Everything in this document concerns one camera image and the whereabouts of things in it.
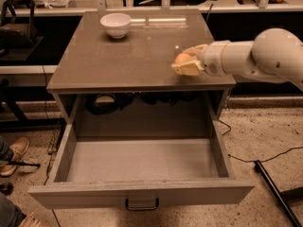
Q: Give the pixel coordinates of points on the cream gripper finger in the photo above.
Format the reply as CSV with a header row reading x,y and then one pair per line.
x,y
195,50
191,67

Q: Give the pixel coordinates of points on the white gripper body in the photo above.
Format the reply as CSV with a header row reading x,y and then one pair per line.
x,y
212,58

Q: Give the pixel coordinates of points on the orange fruit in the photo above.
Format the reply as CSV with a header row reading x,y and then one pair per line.
x,y
182,57

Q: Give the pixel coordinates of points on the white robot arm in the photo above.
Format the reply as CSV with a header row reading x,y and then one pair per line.
x,y
276,55

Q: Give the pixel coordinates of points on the brown cabinet with counter top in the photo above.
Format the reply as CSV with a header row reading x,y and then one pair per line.
x,y
139,62

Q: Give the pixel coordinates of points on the open grey top drawer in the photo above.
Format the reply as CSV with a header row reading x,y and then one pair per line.
x,y
143,152

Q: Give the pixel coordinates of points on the white ceramic bowl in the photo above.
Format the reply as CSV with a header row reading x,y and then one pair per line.
x,y
116,25

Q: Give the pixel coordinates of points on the black metal stand leg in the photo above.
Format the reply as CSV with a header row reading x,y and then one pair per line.
x,y
283,197

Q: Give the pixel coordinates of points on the dark chair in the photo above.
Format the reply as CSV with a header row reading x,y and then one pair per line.
x,y
17,40

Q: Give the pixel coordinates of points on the tan shoe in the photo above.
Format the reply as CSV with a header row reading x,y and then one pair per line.
x,y
12,152

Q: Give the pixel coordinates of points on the person's jeans leg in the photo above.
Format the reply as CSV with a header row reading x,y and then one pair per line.
x,y
10,214

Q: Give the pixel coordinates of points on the black drawer handle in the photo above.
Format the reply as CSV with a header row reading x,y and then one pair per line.
x,y
142,205

